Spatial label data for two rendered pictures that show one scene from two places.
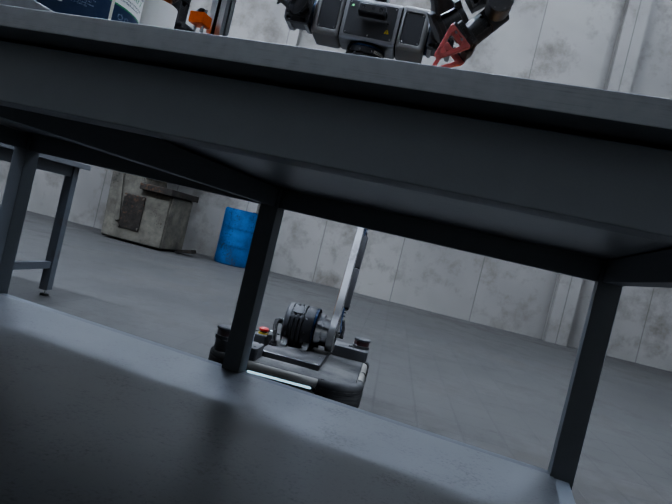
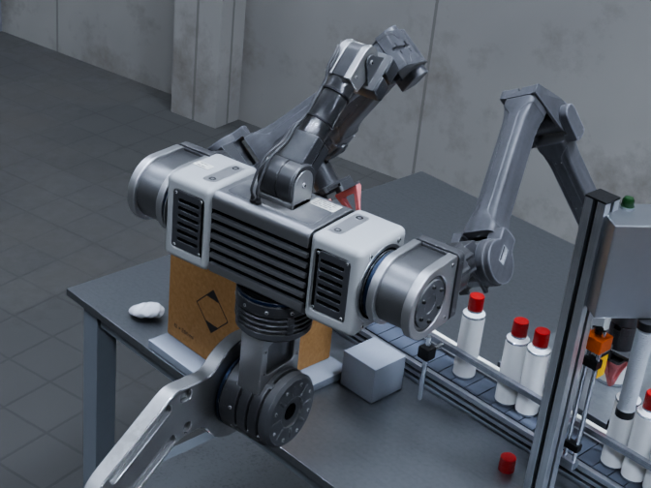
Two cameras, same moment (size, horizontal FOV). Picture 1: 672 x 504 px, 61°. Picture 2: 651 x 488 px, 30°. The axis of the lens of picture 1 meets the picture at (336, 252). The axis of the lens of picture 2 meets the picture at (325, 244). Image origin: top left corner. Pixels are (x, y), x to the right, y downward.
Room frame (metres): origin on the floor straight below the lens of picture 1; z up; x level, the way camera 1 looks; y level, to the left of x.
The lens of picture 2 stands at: (3.58, 0.93, 2.37)
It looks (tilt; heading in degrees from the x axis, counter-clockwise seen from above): 27 degrees down; 207
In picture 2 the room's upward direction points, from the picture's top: 6 degrees clockwise
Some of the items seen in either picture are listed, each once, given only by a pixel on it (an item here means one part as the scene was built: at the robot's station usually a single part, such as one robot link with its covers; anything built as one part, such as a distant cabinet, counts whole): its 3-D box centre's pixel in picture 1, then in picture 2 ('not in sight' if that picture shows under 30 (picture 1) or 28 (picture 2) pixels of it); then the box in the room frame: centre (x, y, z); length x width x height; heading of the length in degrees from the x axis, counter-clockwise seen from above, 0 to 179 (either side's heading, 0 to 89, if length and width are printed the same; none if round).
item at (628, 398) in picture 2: not in sight; (635, 368); (1.59, 0.59, 1.18); 0.04 x 0.04 x 0.21
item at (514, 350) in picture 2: not in sight; (513, 361); (1.40, 0.31, 0.98); 0.05 x 0.05 x 0.20
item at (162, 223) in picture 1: (170, 157); not in sight; (8.10, 2.59, 1.29); 1.34 x 1.20 x 2.57; 84
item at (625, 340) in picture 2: (174, 17); (621, 336); (1.40, 0.52, 1.13); 0.10 x 0.07 x 0.07; 74
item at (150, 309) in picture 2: not in sight; (146, 310); (1.54, -0.56, 0.85); 0.08 x 0.07 x 0.04; 86
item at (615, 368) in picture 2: not in sight; (609, 363); (1.40, 0.51, 1.05); 0.07 x 0.07 x 0.09; 74
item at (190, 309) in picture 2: not in sight; (251, 294); (1.53, -0.29, 0.99); 0.30 x 0.24 x 0.27; 73
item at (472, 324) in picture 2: not in sight; (470, 335); (1.36, 0.19, 0.98); 0.05 x 0.05 x 0.20
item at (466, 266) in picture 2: (298, 0); (445, 270); (1.95, 0.32, 1.45); 0.09 x 0.08 x 0.12; 84
